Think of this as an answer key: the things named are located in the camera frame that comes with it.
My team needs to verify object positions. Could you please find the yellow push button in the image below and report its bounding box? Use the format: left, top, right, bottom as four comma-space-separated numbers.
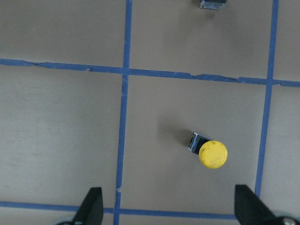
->
188, 132, 228, 169

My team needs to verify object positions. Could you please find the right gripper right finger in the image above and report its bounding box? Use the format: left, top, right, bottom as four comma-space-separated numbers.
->
234, 184, 300, 225

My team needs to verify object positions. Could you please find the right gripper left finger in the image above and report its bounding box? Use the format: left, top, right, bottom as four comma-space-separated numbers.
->
55, 187, 104, 225

